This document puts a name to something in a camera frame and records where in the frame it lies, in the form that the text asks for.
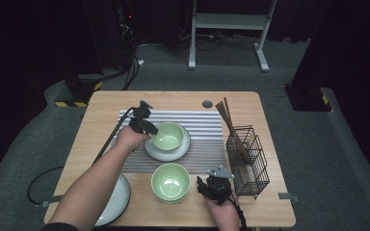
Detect black base yellow striped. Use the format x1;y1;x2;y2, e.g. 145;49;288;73
54;75;104;109
283;84;333;114

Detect dark curtain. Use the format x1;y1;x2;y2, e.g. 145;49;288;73
290;0;370;193
0;0;104;181

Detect person's right hand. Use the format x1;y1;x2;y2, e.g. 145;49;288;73
204;192;240;231

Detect striped grey placemat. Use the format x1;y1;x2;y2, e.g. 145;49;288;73
105;109;228;176

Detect white plate black rim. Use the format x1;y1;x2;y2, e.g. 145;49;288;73
144;123;192;163
92;172;132;227

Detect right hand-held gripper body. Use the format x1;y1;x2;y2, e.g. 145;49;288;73
206;166;236;206

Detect green ceramic bowl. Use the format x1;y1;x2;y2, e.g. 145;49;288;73
150;121;186;152
150;162;191;202
155;193;187;204

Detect white metal stand frame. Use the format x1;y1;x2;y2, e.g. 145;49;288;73
187;0;278;73

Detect person's black sleeve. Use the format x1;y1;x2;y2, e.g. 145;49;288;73
40;221;80;231

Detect hand-held gripper cable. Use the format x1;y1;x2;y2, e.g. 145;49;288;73
225;195;249;230
27;107;134;206

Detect black wire basket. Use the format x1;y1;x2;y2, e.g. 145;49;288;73
225;124;271;200

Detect grey tape strip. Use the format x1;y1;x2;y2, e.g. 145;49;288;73
277;192;301;203
40;194;65;208

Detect person's left hand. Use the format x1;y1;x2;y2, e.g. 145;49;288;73
114;126;152;153

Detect dark equipment rack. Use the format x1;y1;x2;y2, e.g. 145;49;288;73
115;0;138;68

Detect right hand-held gripper cable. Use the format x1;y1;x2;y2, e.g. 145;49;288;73
225;195;249;230

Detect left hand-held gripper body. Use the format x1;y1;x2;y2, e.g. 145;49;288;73
128;99;154;134

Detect left hand-held gripper cable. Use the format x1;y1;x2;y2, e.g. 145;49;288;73
27;107;134;206

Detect black floor cable bundle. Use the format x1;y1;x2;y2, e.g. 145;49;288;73
119;54;145;91

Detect floor cables under stand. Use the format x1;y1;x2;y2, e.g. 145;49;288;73
177;30;258;52

